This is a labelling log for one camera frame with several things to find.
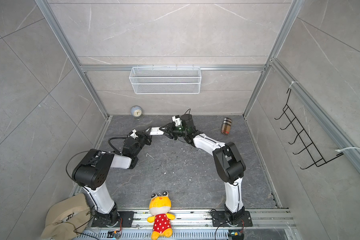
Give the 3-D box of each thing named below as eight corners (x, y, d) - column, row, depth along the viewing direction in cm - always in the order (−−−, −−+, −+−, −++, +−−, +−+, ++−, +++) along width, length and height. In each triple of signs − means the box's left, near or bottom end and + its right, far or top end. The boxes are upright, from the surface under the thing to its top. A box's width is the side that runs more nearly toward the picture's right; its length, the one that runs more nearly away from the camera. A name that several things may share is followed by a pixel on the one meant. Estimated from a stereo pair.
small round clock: (132, 119, 121) (129, 110, 113) (134, 113, 125) (131, 105, 117) (141, 119, 121) (138, 110, 113) (142, 113, 125) (140, 105, 117)
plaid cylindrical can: (219, 133, 111) (220, 130, 109) (222, 119, 121) (223, 116, 118) (229, 135, 110) (230, 132, 107) (230, 121, 119) (232, 118, 117)
